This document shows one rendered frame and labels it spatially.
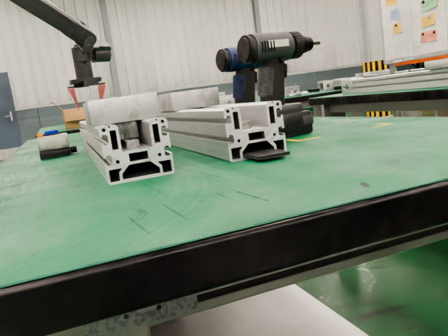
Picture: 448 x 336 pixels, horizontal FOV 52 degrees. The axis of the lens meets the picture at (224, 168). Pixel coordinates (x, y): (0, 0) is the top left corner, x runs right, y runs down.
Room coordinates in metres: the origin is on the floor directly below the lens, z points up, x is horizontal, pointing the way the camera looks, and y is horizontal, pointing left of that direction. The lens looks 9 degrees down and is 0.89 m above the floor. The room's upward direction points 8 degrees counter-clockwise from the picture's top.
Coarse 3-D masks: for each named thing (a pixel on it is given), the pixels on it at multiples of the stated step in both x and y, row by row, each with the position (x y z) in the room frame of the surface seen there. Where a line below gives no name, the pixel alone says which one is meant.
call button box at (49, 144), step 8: (48, 136) 1.24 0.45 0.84; (56, 136) 1.25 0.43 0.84; (64, 136) 1.25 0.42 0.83; (40, 144) 1.23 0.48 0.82; (48, 144) 1.24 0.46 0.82; (56, 144) 1.25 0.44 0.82; (64, 144) 1.25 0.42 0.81; (40, 152) 1.23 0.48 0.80; (48, 152) 1.24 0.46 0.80; (56, 152) 1.24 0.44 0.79; (64, 152) 1.25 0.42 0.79; (72, 152) 1.29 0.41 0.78
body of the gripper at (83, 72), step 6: (78, 66) 1.58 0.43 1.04; (84, 66) 1.58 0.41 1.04; (90, 66) 1.60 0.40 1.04; (78, 72) 1.58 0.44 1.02; (84, 72) 1.58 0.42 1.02; (90, 72) 1.59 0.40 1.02; (78, 78) 1.58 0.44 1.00; (84, 78) 1.58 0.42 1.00; (90, 78) 1.58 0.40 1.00; (96, 78) 1.59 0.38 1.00; (72, 84) 1.61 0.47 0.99
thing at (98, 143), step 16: (96, 128) 0.71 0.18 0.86; (112, 128) 0.67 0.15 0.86; (144, 128) 0.73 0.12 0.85; (160, 128) 0.69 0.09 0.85; (96, 144) 0.77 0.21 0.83; (112, 144) 0.75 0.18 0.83; (128, 144) 0.71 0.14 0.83; (144, 144) 0.75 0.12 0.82; (160, 144) 0.69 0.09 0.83; (96, 160) 0.86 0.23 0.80; (112, 160) 0.66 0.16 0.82; (128, 160) 0.67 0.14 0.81; (144, 160) 0.68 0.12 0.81; (160, 160) 0.69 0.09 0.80; (112, 176) 0.72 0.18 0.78; (128, 176) 0.69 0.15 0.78; (144, 176) 0.68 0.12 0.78
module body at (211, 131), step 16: (160, 112) 1.19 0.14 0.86; (176, 112) 1.02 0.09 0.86; (192, 112) 0.89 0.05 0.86; (208, 112) 0.80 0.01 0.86; (224, 112) 0.72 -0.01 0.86; (240, 112) 0.73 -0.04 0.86; (256, 112) 0.78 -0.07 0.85; (272, 112) 0.75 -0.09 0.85; (176, 128) 1.04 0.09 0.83; (192, 128) 0.91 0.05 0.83; (208, 128) 0.81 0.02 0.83; (224, 128) 0.73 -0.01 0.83; (240, 128) 0.73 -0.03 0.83; (256, 128) 0.76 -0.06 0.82; (272, 128) 0.74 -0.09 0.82; (176, 144) 1.06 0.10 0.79; (192, 144) 0.93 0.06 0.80; (208, 144) 0.82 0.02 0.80; (224, 144) 0.74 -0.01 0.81; (240, 144) 0.73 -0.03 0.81; (256, 144) 0.81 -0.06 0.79; (272, 144) 0.74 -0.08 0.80; (240, 160) 0.72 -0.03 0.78
